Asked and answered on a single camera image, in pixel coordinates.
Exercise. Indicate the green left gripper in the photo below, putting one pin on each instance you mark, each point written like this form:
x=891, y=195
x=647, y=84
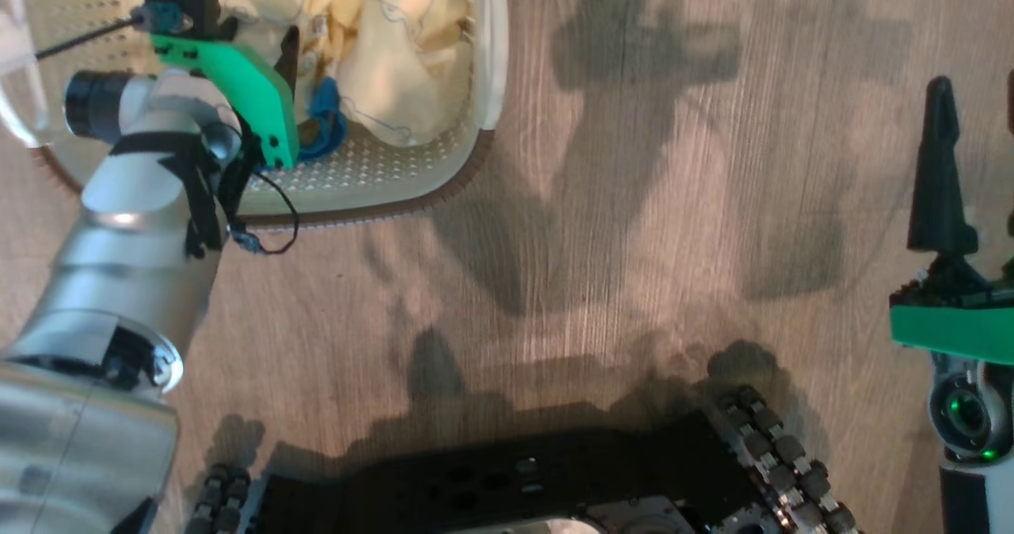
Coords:
x=245, y=82

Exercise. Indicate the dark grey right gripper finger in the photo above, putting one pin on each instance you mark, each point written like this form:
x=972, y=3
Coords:
x=1011, y=98

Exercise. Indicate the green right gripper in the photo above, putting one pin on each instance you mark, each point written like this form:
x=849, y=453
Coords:
x=951, y=324

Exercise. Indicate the blue garment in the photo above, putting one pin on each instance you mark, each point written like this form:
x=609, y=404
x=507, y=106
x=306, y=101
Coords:
x=331, y=114

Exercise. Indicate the pale yellow garment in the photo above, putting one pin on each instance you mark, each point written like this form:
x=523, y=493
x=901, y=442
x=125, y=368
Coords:
x=396, y=66

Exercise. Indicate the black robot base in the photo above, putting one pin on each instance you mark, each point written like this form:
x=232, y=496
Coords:
x=554, y=478

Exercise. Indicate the cream perforated laundry basket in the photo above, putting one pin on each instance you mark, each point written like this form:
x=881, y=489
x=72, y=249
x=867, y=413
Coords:
x=380, y=177

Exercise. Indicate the black roller wheel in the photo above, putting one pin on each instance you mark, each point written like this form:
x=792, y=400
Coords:
x=218, y=498
x=784, y=455

